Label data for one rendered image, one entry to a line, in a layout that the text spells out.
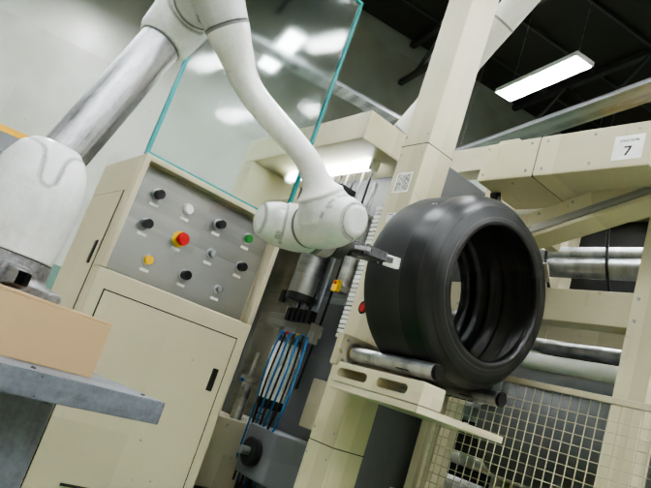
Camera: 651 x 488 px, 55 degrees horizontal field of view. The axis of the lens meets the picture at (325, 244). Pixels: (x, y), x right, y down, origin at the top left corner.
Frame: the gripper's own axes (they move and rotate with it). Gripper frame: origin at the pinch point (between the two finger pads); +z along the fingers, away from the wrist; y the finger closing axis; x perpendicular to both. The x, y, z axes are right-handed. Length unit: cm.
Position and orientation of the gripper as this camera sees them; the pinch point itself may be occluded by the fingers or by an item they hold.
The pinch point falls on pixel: (388, 260)
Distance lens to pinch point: 166.4
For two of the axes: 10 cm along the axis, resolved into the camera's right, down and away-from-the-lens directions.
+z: 7.7, 2.5, 5.8
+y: -6.0, 0.0, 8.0
